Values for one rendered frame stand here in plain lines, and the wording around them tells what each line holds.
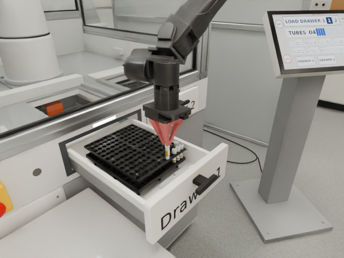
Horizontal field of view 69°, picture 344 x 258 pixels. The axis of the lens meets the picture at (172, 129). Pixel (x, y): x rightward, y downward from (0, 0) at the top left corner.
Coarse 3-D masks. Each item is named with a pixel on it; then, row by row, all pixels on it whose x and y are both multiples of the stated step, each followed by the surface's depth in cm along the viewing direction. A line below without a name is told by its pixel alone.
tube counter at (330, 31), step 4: (308, 28) 115; (312, 28) 115; (316, 28) 116; (320, 28) 116; (324, 28) 117; (328, 28) 117; (332, 28) 117; (336, 28) 118; (340, 28) 118; (312, 32) 115; (316, 32) 115; (320, 32) 116; (324, 32) 116; (328, 32) 116; (332, 32) 117; (336, 32) 117; (340, 32) 118
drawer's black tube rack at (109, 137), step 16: (128, 128) 78; (96, 144) 70; (112, 144) 70; (128, 144) 70; (144, 144) 70; (160, 144) 70; (96, 160) 69; (112, 160) 63; (128, 160) 63; (144, 160) 64; (176, 160) 68; (128, 176) 59; (160, 176) 63
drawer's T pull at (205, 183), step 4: (200, 176) 56; (212, 176) 56; (216, 176) 56; (192, 180) 55; (196, 180) 55; (200, 180) 55; (204, 180) 55; (208, 180) 55; (212, 180) 55; (196, 184) 55; (200, 184) 54; (204, 184) 54; (208, 184) 54; (200, 188) 52; (204, 188) 53; (196, 192) 52; (200, 192) 52
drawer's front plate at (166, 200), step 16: (224, 144) 65; (208, 160) 59; (224, 160) 66; (192, 176) 55; (208, 176) 62; (160, 192) 49; (176, 192) 52; (192, 192) 58; (144, 208) 47; (160, 208) 49; (160, 224) 51
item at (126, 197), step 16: (112, 128) 80; (144, 128) 82; (80, 144) 72; (192, 144) 71; (80, 160) 65; (192, 160) 72; (96, 176) 62; (112, 176) 68; (112, 192) 58; (128, 192) 54; (144, 192) 62; (128, 208) 56; (144, 224) 53
